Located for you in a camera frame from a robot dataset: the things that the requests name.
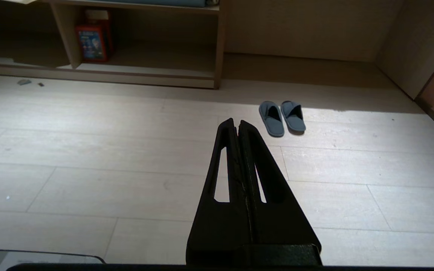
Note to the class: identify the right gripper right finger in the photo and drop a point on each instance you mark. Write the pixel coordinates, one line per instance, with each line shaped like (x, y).
(277, 226)

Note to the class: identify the light wooden shelf unit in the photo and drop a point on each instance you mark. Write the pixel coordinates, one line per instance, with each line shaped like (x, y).
(134, 56)

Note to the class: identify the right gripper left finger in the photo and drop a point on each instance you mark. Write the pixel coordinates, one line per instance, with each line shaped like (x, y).
(220, 229)

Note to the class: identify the small grey floor scrap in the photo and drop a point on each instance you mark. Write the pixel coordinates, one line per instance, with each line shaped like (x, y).
(24, 81)

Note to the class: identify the red box with picture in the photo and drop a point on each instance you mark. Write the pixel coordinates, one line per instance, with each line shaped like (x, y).
(92, 43)

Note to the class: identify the grey-blue slipper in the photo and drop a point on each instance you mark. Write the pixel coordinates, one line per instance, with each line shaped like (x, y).
(293, 118)
(272, 120)

